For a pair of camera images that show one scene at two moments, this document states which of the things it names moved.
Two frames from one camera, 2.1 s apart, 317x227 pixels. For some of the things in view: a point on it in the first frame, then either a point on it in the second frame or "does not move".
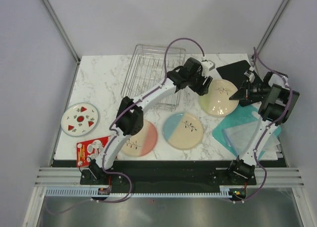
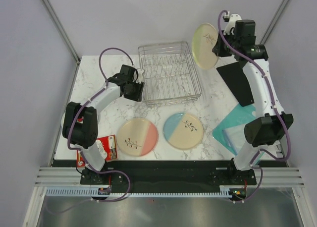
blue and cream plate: (183, 130) does not move
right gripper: (243, 94) to (218, 49)
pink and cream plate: (143, 142) does not move
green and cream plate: (216, 102) to (204, 37)
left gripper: (205, 86) to (137, 95)
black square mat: (234, 74) does not move
